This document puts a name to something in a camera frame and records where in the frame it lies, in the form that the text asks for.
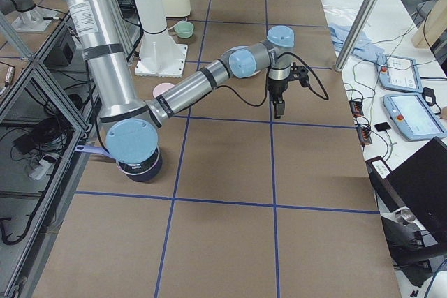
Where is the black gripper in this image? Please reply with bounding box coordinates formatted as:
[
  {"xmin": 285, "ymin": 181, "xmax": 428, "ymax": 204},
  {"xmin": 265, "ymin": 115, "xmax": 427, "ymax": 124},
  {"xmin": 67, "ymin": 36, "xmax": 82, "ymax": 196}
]
[{"xmin": 268, "ymin": 78, "xmax": 288, "ymax": 119}]

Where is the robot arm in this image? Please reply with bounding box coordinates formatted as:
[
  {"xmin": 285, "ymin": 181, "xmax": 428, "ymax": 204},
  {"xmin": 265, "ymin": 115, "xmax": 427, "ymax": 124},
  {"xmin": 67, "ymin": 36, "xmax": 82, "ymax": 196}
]
[{"xmin": 64, "ymin": 0, "xmax": 294, "ymax": 165}]

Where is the light blue cloth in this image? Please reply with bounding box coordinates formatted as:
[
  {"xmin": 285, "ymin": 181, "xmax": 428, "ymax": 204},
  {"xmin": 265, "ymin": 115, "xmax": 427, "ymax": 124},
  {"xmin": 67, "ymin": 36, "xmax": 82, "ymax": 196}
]
[{"xmin": 328, "ymin": 22, "xmax": 386, "ymax": 61}]

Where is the pink bowl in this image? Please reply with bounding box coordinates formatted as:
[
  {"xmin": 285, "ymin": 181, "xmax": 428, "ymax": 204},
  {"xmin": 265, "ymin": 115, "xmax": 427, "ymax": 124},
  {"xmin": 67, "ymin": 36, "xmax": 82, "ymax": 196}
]
[{"xmin": 152, "ymin": 82, "xmax": 175, "ymax": 98}]

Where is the upper teach pendant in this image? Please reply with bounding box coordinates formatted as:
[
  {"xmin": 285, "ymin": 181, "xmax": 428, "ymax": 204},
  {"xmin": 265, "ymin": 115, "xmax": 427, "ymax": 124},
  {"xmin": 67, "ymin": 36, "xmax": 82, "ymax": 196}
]
[{"xmin": 376, "ymin": 54, "xmax": 423, "ymax": 94}]

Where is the teach pendant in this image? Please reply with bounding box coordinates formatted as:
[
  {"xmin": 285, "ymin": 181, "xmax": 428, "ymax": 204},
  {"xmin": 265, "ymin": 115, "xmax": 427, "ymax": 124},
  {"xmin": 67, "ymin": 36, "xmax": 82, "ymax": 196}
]
[
  {"xmin": 376, "ymin": 54, "xmax": 423, "ymax": 94},
  {"xmin": 382, "ymin": 93, "xmax": 446, "ymax": 141}
]

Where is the green bowl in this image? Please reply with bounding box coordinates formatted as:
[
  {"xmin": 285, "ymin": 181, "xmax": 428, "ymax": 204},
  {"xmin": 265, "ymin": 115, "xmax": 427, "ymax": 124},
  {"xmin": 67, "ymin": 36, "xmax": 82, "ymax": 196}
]
[{"xmin": 174, "ymin": 21, "xmax": 194, "ymax": 39}]

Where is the lower teach pendant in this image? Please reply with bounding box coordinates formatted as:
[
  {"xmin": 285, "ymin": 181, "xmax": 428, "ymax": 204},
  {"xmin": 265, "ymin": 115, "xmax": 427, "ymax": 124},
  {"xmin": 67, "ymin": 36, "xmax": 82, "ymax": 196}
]
[{"xmin": 382, "ymin": 93, "xmax": 446, "ymax": 141}]

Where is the dark blue lidded pot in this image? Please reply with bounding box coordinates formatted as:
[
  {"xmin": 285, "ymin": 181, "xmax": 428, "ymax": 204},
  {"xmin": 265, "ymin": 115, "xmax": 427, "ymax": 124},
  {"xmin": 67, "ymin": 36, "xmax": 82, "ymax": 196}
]
[{"xmin": 75, "ymin": 144, "xmax": 163, "ymax": 182}]

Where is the black laptop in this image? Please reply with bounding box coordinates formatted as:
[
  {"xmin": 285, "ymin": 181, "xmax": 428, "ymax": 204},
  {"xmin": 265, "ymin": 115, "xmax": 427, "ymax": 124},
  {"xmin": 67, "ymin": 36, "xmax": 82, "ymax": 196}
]
[{"xmin": 365, "ymin": 136, "xmax": 447, "ymax": 288}]

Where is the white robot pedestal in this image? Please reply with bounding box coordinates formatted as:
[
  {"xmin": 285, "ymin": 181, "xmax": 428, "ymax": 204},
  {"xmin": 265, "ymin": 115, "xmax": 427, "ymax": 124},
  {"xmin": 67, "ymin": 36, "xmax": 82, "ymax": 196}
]
[{"xmin": 134, "ymin": 0, "xmax": 188, "ymax": 77}]

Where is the aluminium frame post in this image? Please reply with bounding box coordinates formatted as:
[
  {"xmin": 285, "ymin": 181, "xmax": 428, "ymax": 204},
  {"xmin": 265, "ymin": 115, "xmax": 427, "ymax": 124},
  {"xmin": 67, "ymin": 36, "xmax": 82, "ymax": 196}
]
[{"xmin": 334, "ymin": 0, "xmax": 378, "ymax": 72}]

